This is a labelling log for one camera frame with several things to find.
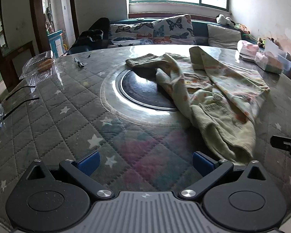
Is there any small flat box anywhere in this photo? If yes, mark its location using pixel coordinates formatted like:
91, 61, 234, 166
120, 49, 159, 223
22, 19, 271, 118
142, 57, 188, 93
239, 53, 256, 63

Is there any square butterfly print pillow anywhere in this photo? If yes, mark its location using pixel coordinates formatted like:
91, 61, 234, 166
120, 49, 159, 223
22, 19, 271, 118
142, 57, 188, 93
152, 15, 197, 45

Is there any small clear storage box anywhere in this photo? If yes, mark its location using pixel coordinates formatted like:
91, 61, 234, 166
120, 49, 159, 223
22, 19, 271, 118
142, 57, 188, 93
255, 51, 291, 75

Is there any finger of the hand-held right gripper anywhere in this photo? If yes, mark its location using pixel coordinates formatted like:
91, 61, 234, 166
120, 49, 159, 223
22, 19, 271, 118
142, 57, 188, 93
270, 135, 291, 166

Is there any pale green floral garment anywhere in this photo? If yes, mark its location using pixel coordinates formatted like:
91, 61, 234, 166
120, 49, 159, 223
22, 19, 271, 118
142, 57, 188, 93
125, 46, 270, 165

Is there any orange and green plush toy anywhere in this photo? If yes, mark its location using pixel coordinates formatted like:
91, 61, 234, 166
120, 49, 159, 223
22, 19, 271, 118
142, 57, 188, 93
234, 23, 252, 36

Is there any pink tissue pack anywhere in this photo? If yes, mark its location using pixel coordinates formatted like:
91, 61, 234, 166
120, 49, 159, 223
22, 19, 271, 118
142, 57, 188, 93
237, 40, 260, 56

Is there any long butterfly print pillow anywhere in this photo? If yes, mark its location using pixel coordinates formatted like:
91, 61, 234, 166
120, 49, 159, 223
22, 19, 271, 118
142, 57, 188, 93
108, 22, 156, 48

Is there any black cable tie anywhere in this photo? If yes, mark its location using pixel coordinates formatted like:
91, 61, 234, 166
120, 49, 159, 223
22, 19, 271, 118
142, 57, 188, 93
5, 85, 36, 101
3, 97, 40, 120

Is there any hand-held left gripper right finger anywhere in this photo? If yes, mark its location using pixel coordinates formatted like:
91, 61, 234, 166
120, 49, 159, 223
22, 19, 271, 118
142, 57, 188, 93
180, 151, 268, 199

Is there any teal cabinet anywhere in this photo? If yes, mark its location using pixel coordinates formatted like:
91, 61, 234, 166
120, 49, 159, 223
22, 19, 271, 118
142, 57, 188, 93
47, 30, 65, 59

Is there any dark wooden door frame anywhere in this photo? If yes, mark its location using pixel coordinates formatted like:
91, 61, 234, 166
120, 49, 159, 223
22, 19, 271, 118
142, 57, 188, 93
29, 0, 79, 59

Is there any brown plush toy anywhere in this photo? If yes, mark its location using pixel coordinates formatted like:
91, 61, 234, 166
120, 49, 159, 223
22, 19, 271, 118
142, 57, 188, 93
257, 37, 280, 49

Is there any dark wooden shelf cabinet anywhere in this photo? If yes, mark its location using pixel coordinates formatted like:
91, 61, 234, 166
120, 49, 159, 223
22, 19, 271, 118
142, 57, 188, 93
0, 0, 41, 103

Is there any grey quilted star table cover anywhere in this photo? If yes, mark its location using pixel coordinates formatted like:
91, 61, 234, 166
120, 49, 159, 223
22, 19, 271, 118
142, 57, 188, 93
0, 44, 291, 233

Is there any grey pillow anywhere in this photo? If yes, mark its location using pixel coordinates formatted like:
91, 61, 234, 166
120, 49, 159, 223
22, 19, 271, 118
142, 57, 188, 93
207, 24, 242, 50

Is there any white and black plush toy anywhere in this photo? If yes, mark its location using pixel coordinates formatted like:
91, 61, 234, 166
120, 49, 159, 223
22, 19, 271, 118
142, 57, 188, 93
216, 14, 236, 26

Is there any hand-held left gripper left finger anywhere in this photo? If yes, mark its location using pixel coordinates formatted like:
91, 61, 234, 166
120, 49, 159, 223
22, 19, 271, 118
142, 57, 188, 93
26, 150, 113, 198

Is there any round black hotplate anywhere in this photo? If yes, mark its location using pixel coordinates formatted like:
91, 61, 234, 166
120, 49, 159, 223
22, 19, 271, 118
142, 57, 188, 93
118, 69, 179, 111

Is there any clear plastic food container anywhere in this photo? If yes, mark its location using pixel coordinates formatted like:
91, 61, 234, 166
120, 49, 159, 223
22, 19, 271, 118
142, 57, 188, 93
19, 50, 57, 87

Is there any teal sofa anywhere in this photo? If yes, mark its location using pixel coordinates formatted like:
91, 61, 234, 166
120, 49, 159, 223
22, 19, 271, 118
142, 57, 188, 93
67, 17, 260, 54

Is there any black bag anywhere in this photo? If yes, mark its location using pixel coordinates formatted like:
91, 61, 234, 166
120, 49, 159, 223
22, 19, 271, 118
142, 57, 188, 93
71, 17, 111, 50

